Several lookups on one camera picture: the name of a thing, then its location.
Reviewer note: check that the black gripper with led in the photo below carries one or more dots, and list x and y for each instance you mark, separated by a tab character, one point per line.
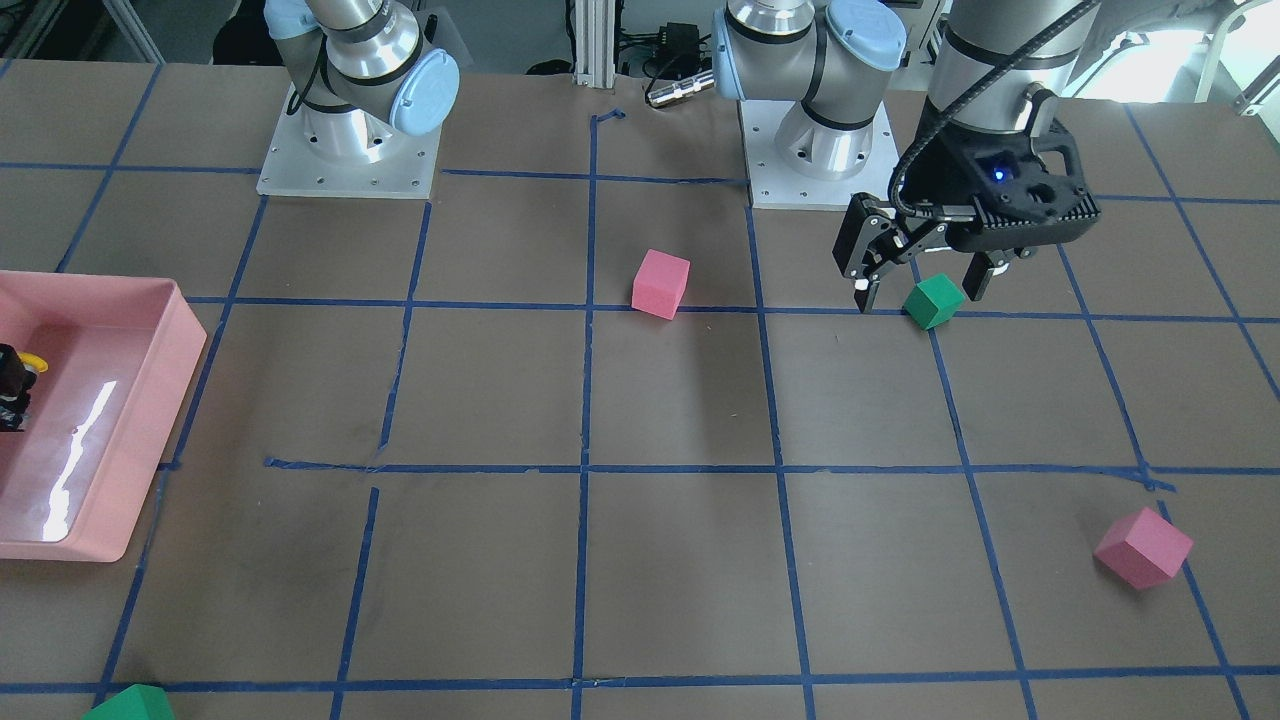
942	172

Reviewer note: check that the yellow push button black base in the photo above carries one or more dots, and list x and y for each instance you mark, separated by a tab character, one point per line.
19	374

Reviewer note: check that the second robot arm blue caps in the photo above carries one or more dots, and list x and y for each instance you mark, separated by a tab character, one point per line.
837	60

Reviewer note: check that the robot arm with blue caps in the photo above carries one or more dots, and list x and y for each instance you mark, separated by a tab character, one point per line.
371	56

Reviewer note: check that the green foam cube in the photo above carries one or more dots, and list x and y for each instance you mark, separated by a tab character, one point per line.
933	301
136	702

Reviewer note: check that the pink foam cube centre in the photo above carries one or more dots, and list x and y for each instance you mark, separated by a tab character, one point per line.
659	284

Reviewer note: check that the pink foam cube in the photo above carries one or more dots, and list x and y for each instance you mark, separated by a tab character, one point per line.
1144	549
659	284

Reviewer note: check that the silver metal cylinder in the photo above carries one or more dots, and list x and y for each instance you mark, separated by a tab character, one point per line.
679	91

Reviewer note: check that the black power adapter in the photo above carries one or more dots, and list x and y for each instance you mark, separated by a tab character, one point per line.
675	40

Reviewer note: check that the pink plastic tray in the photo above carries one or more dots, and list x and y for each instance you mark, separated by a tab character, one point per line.
121	353

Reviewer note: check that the green foam cube bottom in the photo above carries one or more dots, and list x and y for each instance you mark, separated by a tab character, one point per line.
136	702

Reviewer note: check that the second silver arm base plate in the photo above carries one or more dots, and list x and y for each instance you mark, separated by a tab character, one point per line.
795	163

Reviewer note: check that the aluminium profile post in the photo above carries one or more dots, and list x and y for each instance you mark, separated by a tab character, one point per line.
594	25

